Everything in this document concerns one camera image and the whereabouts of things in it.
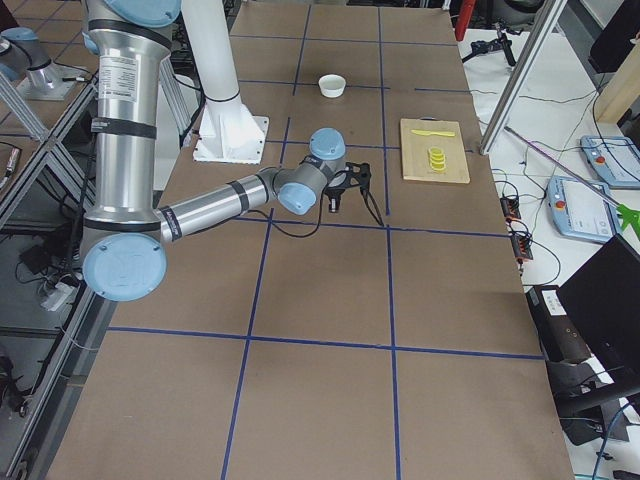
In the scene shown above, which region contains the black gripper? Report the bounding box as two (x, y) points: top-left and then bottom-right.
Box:
(324, 172), (350, 214)

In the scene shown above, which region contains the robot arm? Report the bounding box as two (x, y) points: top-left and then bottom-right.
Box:
(81, 1), (346, 302)

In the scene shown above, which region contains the bamboo cutting board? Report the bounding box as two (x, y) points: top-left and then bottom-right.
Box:
(400, 118), (470, 184)

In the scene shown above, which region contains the yellow plastic knife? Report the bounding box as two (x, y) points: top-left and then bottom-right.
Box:
(410, 129), (456, 138)

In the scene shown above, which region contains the white bowl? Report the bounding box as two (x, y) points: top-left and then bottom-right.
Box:
(318, 74), (346, 99)

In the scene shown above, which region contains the teach pendant near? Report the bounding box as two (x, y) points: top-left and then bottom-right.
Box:
(547, 175), (622, 244)

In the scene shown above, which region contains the teach pendant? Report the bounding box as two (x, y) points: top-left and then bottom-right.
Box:
(547, 175), (622, 244)
(580, 135), (639, 190)

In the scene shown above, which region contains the teach pendant far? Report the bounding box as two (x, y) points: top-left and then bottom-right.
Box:
(580, 135), (639, 190)

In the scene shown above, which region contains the black monitor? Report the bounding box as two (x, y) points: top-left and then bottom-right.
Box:
(558, 234), (640, 373)

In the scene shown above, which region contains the reacher grabber stick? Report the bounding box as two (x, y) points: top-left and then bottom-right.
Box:
(504, 126), (640, 237)

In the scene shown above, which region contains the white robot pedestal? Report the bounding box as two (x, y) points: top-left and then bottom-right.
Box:
(181, 0), (269, 165)

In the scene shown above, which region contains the aluminium frame post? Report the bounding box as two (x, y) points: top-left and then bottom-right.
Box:
(479, 0), (567, 155)

